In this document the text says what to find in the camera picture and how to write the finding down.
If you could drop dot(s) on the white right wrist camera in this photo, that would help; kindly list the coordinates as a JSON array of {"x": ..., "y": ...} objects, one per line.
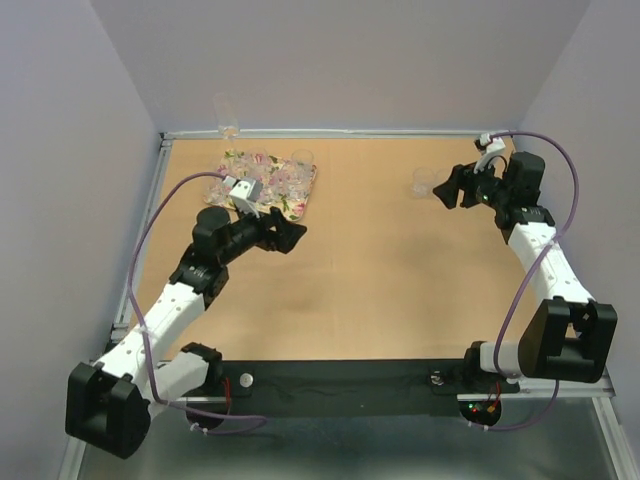
[{"x": 489, "y": 145}]

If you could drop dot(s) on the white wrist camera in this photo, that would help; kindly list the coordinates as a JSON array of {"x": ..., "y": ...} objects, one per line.
[
  {"x": 489, "y": 145},
  {"x": 244, "y": 194}
]

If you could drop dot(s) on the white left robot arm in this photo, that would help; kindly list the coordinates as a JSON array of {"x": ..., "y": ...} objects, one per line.
[{"x": 111, "y": 403}]

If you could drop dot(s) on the large clear faceted tumbler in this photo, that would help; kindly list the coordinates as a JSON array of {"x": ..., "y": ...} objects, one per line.
[{"x": 272, "y": 187}]

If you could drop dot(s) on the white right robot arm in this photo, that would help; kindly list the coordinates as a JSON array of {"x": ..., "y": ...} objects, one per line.
[{"x": 570, "y": 334}]

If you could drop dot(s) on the clear faceted tumbler front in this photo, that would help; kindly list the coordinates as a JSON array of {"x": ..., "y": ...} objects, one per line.
[{"x": 296, "y": 186}]

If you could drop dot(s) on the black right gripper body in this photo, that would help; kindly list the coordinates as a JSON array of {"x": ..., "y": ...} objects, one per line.
[{"x": 495, "y": 190}]

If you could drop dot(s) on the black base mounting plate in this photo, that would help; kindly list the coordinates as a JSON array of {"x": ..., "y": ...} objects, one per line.
[{"x": 349, "y": 388}]

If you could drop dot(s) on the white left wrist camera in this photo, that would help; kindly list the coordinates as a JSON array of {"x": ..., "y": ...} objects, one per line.
[{"x": 244, "y": 194}]

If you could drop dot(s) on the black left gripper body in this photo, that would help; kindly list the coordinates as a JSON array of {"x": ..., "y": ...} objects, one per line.
[{"x": 244, "y": 236}]

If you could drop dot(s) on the floral patterned tray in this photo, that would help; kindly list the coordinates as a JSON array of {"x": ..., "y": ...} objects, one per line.
[{"x": 292, "y": 210}]

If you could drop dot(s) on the tall clear stemmed glass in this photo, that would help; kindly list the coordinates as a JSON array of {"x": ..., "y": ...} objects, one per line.
[{"x": 226, "y": 119}]

